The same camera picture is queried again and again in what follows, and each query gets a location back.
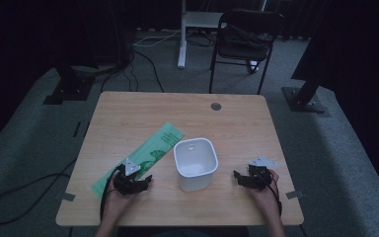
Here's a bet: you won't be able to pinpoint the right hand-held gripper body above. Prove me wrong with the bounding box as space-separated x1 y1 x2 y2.
243 155 277 192

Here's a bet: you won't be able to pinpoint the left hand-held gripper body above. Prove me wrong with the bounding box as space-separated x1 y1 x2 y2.
113 157 146 196

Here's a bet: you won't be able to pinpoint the green plastic trash bag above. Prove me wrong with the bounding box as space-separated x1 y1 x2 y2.
91 121 186 199

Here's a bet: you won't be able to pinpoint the white plastic bin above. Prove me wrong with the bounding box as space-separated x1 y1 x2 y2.
173 137 219 193

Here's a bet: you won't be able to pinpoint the person's left hand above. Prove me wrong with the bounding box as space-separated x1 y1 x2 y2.
105 179 142 215

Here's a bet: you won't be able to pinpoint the person's right hand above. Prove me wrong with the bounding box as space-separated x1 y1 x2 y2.
247 169 282 215

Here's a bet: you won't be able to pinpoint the grey tape piece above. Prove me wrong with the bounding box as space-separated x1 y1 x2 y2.
56 192 77 202
285 190 304 200

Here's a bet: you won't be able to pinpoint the black floor tape strip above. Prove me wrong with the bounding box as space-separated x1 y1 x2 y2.
72 120 82 138

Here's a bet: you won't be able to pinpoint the black stand base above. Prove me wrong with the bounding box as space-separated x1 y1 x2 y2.
42 63 95 106
281 77 327 115

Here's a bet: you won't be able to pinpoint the black folding chair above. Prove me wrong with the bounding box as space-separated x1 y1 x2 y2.
209 9 284 96

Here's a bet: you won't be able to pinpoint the dark cloth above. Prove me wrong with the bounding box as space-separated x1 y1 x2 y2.
221 24 274 53

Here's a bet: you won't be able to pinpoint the white desk leg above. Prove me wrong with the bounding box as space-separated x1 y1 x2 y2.
177 0 223 69

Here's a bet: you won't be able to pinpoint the left hand-held gripper cable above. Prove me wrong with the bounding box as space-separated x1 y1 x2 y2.
100 164 126 221

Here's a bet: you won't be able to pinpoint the hand-held gripper cable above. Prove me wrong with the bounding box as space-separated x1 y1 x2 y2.
267 183 283 217
100 164 126 221

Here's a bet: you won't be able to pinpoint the right hand-held gripper cable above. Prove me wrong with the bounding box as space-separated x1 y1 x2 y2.
267 183 283 217

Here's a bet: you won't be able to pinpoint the thick black floor cable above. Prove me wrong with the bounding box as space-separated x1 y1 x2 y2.
0 157 78 226

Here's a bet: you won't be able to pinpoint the thin black floor cables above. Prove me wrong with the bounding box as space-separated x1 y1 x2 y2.
100 48 166 93

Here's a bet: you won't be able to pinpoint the white floor cable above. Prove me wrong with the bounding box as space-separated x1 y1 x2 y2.
132 29 182 47

